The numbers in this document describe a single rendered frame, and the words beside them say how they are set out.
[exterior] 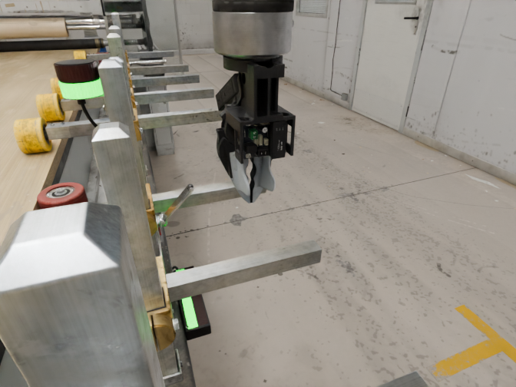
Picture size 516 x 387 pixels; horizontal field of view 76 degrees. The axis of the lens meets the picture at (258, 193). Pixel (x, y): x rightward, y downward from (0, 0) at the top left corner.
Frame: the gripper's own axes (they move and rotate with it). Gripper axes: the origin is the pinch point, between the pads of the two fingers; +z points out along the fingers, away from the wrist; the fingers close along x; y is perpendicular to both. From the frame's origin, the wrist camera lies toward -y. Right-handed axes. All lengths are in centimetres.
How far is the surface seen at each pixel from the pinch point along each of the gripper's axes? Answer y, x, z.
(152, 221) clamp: -13.5, -14.7, 10.6
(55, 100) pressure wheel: -70, -34, 0
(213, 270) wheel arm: 3.4, -7.3, 10.6
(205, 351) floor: -43, -4, 96
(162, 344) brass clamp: 11.5, -16.4, 13.3
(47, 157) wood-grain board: -42, -35, 6
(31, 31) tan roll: -249, -67, -6
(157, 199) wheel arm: -21.0, -12.9, 10.3
